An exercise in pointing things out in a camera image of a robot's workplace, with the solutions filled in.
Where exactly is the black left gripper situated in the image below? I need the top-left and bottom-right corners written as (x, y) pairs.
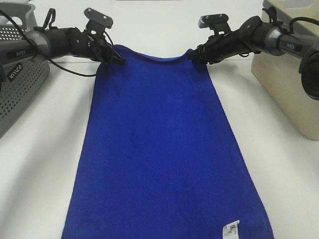
top-left (68, 28), bottom-right (126, 65)

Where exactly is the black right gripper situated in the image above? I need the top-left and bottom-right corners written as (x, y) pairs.
top-left (186, 16), bottom-right (262, 64)

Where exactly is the blue microfibre towel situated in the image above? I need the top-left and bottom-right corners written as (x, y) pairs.
top-left (62, 45), bottom-right (274, 239)

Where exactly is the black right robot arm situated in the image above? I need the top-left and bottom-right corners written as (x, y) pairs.
top-left (187, 14), bottom-right (319, 100)

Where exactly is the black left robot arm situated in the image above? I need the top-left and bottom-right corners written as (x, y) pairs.
top-left (0, 28), bottom-right (125, 66)

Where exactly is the white towel care label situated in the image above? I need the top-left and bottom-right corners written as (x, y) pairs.
top-left (222, 220), bottom-right (240, 239)

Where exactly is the beige plastic storage bin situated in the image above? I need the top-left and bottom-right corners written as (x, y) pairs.
top-left (251, 0), bottom-right (319, 140)

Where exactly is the grey perforated plastic basket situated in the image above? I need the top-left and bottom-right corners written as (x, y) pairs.
top-left (0, 15), bottom-right (50, 136)

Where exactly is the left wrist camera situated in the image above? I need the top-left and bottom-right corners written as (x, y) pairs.
top-left (84, 7), bottom-right (113, 35)

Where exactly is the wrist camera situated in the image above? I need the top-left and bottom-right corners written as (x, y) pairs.
top-left (84, 7), bottom-right (113, 35)
top-left (198, 13), bottom-right (231, 36)

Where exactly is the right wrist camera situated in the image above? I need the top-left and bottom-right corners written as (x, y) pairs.
top-left (198, 13), bottom-right (231, 36)

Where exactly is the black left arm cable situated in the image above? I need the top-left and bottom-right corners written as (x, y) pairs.
top-left (0, 7), bottom-right (115, 77)

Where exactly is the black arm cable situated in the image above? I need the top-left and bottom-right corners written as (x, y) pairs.
top-left (0, 7), bottom-right (115, 77)
top-left (261, 6), bottom-right (319, 35)

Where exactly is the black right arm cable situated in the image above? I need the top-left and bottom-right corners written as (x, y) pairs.
top-left (261, 6), bottom-right (319, 35)

